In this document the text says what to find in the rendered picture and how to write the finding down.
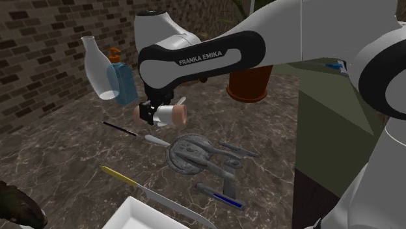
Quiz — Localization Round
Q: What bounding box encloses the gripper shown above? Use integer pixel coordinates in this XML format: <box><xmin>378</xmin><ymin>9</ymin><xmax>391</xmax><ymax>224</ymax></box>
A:
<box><xmin>139</xmin><ymin>81</ymin><xmax>175</xmax><ymax>126</ymax></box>

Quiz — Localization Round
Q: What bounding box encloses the white rectangular tray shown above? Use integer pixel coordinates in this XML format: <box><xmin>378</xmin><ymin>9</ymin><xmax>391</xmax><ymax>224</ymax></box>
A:
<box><xmin>101</xmin><ymin>195</ymin><xmax>191</xmax><ymax>229</ymax></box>

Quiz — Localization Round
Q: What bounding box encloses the blue soap dispenser orange pump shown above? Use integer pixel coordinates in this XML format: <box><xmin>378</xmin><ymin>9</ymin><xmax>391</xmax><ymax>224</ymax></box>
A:
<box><xmin>107</xmin><ymin>47</ymin><xmax>140</xmax><ymax>106</ymax></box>

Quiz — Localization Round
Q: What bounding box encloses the grey spaceship model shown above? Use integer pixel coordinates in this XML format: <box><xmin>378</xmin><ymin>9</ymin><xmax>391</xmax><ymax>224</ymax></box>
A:
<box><xmin>165</xmin><ymin>133</ymin><xmax>262</xmax><ymax>200</ymax></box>

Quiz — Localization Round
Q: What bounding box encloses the black handled white tipped brush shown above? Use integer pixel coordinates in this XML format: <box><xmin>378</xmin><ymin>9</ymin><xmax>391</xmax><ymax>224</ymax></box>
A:
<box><xmin>102</xmin><ymin>121</ymin><xmax>172</xmax><ymax>148</ymax></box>

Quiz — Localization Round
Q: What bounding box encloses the dark rounded object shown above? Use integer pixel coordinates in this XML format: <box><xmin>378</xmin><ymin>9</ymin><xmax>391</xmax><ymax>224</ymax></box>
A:
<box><xmin>0</xmin><ymin>180</ymin><xmax>49</xmax><ymax>229</ymax></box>

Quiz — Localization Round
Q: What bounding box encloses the pink and white roll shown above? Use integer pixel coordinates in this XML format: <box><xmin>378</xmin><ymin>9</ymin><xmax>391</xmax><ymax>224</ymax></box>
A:
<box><xmin>133</xmin><ymin>96</ymin><xmax>188</xmax><ymax>128</ymax></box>

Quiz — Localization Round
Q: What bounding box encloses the potted plant terracotta pot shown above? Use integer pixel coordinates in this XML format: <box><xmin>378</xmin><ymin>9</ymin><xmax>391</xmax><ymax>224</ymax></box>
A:
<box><xmin>215</xmin><ymin>0</ymin><xmax>275</xmax><ymax>103</ymax></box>

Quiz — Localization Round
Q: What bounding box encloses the yellow handled knife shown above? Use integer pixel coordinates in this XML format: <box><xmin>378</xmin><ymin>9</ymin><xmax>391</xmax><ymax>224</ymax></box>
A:
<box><xmin>101</xmin><ymin>165</ymin><xmax>220</xmax><ymax>229</ymax></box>

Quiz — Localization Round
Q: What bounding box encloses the clear glass bottle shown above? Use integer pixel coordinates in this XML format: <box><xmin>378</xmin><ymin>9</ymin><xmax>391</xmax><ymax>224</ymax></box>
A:
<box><xmin>81</xmin><ymin>35</ymin><xmax>120</xmax><ymax>101</ymax></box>

